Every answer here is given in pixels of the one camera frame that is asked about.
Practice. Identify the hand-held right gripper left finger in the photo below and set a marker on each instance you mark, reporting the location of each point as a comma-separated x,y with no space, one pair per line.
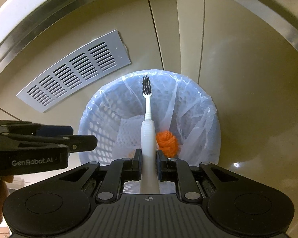
138,164

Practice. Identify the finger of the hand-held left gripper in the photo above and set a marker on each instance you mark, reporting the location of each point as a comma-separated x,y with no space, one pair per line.
57,130
84,142

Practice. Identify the grey cabinet vent grille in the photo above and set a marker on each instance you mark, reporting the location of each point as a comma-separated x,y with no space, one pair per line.
77,69

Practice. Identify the blue-lined white trash bin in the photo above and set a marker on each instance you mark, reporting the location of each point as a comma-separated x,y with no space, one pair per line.
101,119

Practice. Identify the orange scrubber ball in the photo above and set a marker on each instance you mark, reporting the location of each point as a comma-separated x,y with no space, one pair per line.
166,142

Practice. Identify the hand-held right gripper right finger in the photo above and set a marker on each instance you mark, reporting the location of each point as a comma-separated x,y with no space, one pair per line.
160,164

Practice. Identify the white toothbrush with dark bristles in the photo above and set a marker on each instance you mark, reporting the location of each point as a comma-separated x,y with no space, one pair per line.
147,141

